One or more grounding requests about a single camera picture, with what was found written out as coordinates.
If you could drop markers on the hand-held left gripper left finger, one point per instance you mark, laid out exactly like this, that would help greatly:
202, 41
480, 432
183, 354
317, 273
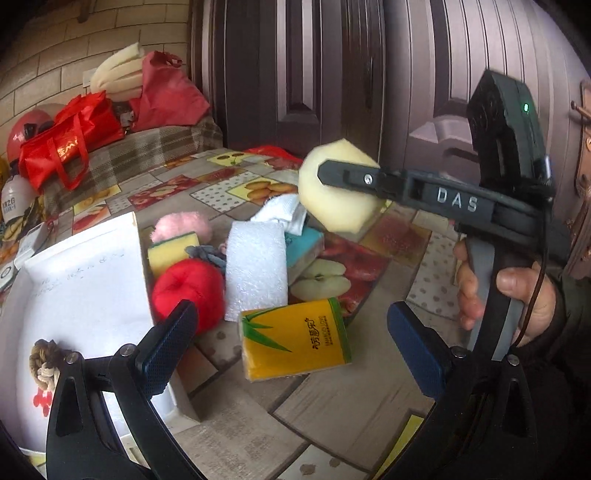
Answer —
171, 344

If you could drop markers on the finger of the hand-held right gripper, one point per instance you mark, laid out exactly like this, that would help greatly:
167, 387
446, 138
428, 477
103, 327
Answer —
351, 177

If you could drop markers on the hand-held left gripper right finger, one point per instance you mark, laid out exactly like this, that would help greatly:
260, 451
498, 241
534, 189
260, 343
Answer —
415, 344

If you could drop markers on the cream round sponge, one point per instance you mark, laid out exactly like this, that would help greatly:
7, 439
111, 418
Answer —
337, 207

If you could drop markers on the red plush apple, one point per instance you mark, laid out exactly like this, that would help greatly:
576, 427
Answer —
189, 286

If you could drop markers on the teal tissue pack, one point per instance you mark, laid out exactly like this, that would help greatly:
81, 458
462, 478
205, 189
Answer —
302, 244

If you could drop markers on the yellow green scouring sponge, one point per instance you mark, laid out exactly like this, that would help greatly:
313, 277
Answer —
166, 256

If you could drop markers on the white cardboard box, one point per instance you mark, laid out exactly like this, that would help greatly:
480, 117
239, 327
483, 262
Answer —
92, 286

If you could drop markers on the white foam block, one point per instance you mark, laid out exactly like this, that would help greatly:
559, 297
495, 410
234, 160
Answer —
256, 272

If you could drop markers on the yellow tissue pack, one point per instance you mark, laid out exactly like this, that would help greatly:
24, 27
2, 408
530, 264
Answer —
295, 341

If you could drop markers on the pink plush toy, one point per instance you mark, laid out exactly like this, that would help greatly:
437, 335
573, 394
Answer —
180, 224

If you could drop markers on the person's right forearm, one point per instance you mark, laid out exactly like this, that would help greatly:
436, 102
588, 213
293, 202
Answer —
572, 332

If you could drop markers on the person's right hand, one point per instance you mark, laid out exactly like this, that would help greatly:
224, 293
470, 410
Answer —
531, 295

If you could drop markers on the white folded cloth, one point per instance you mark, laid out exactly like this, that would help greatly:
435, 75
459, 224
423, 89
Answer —
281, 210

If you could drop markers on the red plastic bag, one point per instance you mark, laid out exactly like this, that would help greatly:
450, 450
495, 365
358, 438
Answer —
277, 154

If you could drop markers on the grey panelled door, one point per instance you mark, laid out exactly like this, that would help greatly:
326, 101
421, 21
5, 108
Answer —
429, 69

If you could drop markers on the dark wooden door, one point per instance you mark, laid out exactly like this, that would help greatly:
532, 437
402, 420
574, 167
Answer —
286, 69

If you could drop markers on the white flat device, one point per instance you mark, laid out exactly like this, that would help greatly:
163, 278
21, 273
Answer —
32, 247

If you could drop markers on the white round dial device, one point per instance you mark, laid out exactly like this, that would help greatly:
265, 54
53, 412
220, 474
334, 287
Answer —
5, 277

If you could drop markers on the red cloth bag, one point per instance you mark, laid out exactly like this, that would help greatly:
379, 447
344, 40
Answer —
171, 101

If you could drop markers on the white helmet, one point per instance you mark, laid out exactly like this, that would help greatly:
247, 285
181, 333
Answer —
16, 198

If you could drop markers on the red shopping bag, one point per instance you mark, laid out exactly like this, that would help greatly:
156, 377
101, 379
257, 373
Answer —
60, 147

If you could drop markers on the cream foam roll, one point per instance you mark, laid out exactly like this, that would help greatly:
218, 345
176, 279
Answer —
120, 74

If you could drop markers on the red helmet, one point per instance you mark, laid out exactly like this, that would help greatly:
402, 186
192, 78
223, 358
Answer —
21, 136

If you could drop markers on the white wall socket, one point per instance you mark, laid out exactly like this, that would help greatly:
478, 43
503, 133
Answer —
89, 78

